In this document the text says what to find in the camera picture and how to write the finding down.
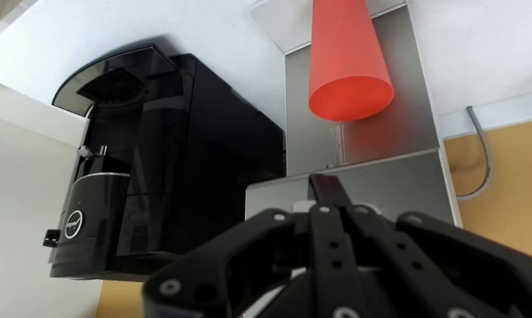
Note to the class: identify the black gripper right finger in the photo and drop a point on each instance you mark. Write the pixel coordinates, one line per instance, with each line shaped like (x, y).
(429, 266)

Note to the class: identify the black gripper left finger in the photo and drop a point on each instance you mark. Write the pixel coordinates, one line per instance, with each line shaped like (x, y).
(328, 266)

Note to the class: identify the black coffee machine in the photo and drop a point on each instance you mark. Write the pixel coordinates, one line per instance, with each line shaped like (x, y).
(187, 160)

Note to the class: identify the red plastic cup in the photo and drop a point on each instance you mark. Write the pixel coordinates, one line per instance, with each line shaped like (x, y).
(348, 64)

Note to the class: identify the black cylindrical milk container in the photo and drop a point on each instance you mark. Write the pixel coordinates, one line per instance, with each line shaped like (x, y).
(90, 227)

